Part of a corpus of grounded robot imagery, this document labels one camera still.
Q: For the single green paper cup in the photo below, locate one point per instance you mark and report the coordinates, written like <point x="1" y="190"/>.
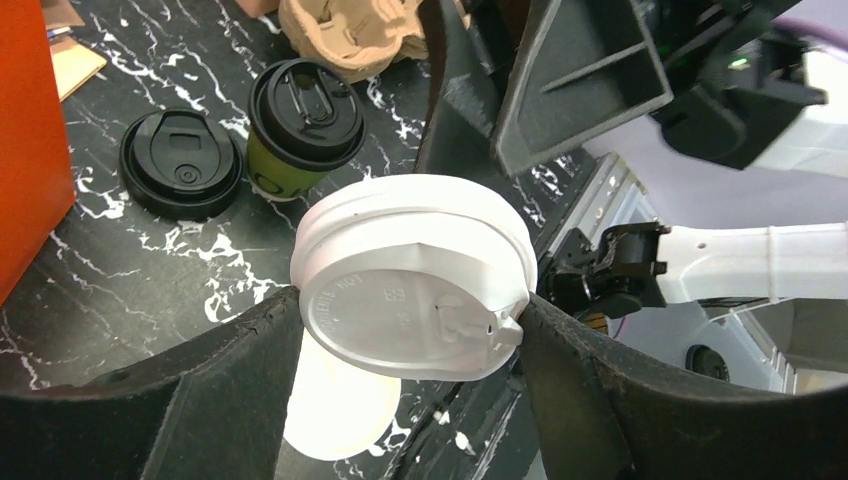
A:
<point x="273" y="177"/>

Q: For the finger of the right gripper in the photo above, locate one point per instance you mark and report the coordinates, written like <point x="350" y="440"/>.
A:
<point x="582" y="68"/>
<point x="463" y="102"/>

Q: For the orange paper bag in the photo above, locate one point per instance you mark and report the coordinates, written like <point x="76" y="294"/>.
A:
<point x="36" y="185"/>

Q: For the brown kraft paper bag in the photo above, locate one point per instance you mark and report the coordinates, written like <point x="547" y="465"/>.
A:
<point x="73" y="63"/>

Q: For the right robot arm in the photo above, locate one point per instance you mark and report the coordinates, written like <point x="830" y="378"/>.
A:
<point x="750" y="105"/>

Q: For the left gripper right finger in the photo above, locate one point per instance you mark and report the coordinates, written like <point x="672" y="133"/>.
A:
<point x="604" y="410"/>

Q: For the stack of pulp cup carriers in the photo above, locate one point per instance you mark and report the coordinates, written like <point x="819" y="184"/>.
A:
<point x="358" y="38"/>

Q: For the black cup lids stack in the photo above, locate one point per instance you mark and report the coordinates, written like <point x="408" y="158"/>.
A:
<point x="178" y="164"/>

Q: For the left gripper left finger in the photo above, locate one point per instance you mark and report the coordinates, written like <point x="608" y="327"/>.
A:
<point x="213" y="407"/>

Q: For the metal base rail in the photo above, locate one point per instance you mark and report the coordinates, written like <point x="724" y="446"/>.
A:
<point x="652" y="265"/>

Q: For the single white cup lid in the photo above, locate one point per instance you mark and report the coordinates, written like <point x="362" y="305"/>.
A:
<point x="416" y="276"/>

